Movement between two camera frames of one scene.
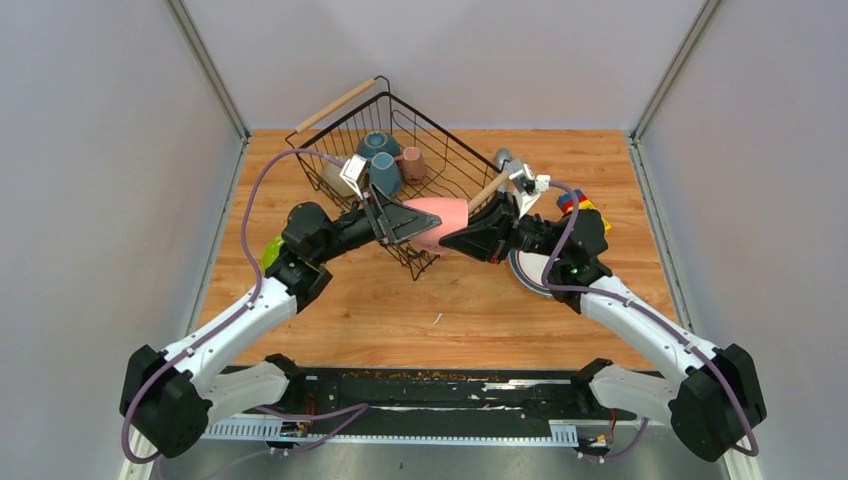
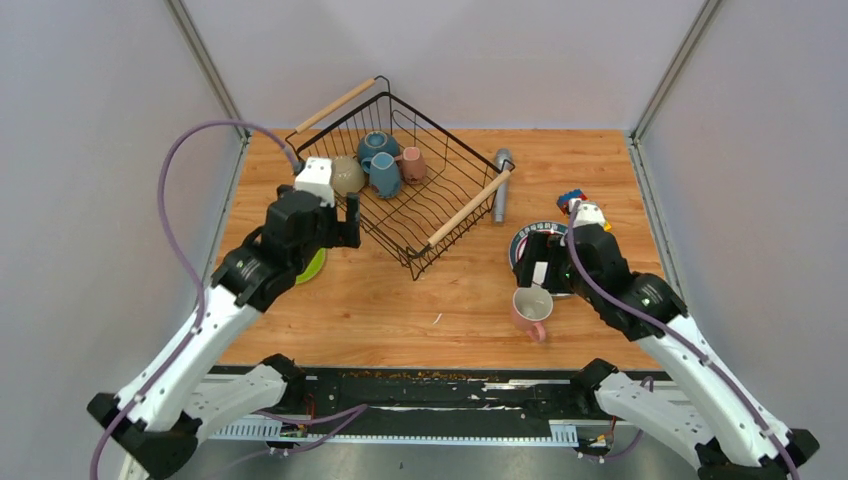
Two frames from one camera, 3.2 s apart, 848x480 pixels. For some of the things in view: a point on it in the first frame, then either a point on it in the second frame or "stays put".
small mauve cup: [413, 166] stays put
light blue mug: [384, 172] stays put
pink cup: [453, 214] -> [531, 305]
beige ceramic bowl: [332, 176] stays put
